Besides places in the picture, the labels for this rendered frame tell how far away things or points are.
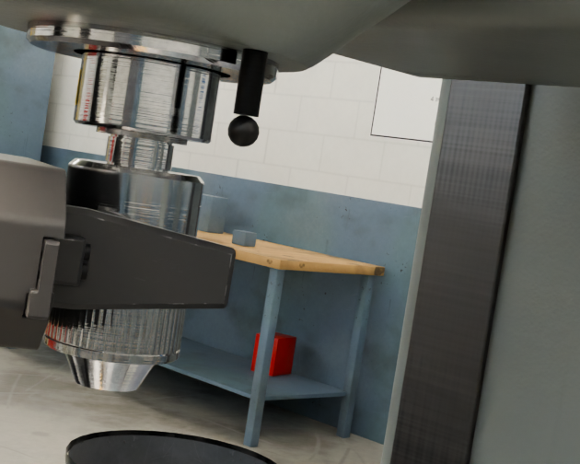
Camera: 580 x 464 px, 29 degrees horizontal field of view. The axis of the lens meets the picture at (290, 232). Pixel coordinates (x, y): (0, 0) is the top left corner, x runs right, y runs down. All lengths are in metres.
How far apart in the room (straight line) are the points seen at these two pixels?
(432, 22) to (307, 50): 0.10
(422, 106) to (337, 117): 0.56
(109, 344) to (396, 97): 5.43
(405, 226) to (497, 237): 4.90
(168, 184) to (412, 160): 5.30
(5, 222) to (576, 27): 0.21
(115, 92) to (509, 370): 0.42
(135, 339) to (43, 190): 0.07
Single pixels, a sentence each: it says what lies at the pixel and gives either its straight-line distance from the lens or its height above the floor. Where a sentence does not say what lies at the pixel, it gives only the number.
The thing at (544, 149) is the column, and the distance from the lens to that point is 0.72.
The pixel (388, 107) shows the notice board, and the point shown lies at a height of 1.68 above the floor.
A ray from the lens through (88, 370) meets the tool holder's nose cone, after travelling 0.38.
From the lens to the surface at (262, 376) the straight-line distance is 5.17.
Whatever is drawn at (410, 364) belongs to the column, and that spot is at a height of 1.16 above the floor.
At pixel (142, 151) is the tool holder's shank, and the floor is 1.27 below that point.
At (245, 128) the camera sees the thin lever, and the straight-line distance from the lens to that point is 0.35.
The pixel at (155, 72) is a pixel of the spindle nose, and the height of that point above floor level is 1.30.
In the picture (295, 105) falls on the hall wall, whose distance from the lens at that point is 6.24.
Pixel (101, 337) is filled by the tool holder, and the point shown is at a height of 1.21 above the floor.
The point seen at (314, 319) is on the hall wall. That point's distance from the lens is 6.00.
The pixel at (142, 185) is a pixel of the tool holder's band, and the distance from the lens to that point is 0.37.
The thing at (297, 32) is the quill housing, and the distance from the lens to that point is 0.35.
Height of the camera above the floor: 1.27
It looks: 3 degrees down
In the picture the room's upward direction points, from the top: 9 degrees clockwise
